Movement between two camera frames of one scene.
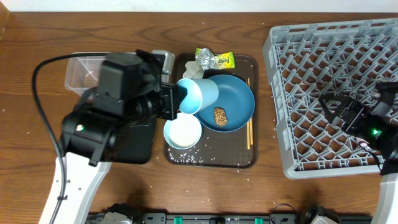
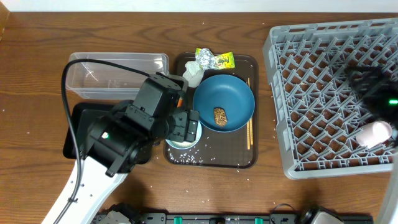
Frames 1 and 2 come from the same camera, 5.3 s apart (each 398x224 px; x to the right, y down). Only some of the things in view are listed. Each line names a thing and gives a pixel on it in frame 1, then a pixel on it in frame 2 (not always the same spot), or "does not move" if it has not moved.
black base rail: [234, 218] does not move
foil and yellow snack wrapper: [208, 60] does not move
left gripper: [174, 96] -> [186, 130]
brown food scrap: [220, 116] does not move
